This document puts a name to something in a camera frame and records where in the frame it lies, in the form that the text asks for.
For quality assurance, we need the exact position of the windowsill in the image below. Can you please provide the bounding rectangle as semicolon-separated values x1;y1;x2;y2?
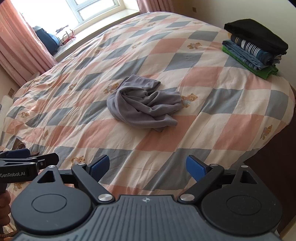
52;9;153;62

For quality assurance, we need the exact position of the window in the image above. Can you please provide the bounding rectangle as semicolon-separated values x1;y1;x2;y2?
11;0;139;35

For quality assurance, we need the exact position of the narrow pink curtain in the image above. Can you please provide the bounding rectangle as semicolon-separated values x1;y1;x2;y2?
136;0;197;14

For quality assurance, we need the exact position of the person's left hand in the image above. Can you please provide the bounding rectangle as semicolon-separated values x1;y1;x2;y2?
0;191;11;232

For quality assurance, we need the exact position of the checkered bear print quilt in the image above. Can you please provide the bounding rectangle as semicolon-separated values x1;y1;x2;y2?
0;10;295;232

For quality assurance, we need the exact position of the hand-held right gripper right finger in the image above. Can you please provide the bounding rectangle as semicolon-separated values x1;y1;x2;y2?
178;155;259;205

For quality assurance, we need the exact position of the navy striped folded garment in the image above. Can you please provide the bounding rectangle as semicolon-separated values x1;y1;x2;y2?
229;34;283;66

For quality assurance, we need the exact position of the wide pink curtain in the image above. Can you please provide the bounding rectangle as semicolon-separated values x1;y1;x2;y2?
0;0;57;87

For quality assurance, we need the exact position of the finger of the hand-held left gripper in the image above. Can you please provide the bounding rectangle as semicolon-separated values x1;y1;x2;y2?
0;152;60;168
0;149;31;161

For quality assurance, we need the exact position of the grey garment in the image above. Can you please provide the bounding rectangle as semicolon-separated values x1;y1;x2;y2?
106;74;182;132

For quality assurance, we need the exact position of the red wire rack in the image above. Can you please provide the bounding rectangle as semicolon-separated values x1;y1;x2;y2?
55;29;77;46

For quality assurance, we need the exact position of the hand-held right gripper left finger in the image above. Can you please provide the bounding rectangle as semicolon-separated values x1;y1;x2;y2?
35;155;115;205

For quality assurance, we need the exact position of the white pillow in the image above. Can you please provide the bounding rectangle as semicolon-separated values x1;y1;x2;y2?
0;95;14;116

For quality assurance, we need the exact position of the blue folded garment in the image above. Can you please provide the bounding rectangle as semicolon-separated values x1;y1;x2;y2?
222;40;270;71

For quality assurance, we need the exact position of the blue bag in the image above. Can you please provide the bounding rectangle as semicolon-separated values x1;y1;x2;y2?
32;26;60;55

